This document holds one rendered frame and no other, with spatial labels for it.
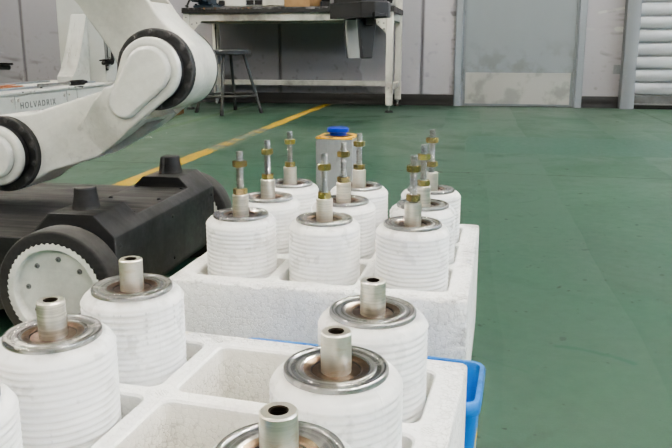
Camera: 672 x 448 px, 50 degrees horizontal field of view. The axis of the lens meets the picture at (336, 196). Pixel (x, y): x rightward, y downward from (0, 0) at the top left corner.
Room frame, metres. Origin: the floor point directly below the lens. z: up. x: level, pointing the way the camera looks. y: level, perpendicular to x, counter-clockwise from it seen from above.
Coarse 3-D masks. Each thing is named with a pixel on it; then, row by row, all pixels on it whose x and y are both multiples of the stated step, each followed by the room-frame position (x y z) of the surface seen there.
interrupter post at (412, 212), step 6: (408, 204) 0.90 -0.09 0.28; (414, 204) 0.90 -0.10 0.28; (420, 204) 0.90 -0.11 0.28; (408, 210) 0.90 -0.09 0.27; (414, 210) 0.90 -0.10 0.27; (420, 210) 0.90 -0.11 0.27; (408, 216) 0.90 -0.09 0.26; (414, 216) 0.90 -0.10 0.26; (420, 216) 0.90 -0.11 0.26; (408, 222) 0.90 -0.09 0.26; (414, 222) 0.90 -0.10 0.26; (420, 222) 0.90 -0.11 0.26
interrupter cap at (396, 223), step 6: (396, 216) 0.94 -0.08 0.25; (402, 216) 0.94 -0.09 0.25; (384, 222) 0.91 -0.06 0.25; (390, 222) 0.91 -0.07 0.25; (396, 222) 0.91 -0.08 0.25; (402, 222) 0.92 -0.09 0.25; (426, 222) 0.91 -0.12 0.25; (432, 222) 0.91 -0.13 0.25; (438, 222) 0.91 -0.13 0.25; (390, 228) 0.89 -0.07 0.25; (396, 228) 0.88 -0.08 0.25; (402, 228) 0.88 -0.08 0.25; (408, 228) 0.87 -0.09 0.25; (414, 228) 0.88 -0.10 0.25; (420, 228) 0.87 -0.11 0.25; (426, 228) 0.88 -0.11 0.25; (432, 228) 0.88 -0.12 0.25; (438, 228) 0.89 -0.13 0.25
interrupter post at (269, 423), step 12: (264, 408) 0.37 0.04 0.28; (276, 408) 0.37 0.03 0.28; (288, 408) 0.37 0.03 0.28; (264, 420) 0.36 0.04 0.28; (276, 420) 0.36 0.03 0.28; (288, 420) 0.36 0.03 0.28; (264, 432) 0.36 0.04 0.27; (276, 432) 0.36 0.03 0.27; (288, 432) 0.36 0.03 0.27; (264, 444) 0.36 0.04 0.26; (276, 444) 0.36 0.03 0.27; (288, 444) 0.36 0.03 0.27
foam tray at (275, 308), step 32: (288, 256) 1.00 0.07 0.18; (192, 288) 0.90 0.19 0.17; (224, 288) 0.89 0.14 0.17; (256, 288) 0.88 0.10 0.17; (288, 288) 0.87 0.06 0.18; (320, 288) 0.86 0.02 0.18; (352, 288) 0.86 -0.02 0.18; (448, 288) 0.87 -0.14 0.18; (192, 320) 0.90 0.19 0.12; (224, 320) 0.89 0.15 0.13; (256, 320) 0.88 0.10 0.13; (288, 320) 0.87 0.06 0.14; (448, 320) 0.82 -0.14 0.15; (448, 352) 0.82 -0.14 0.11
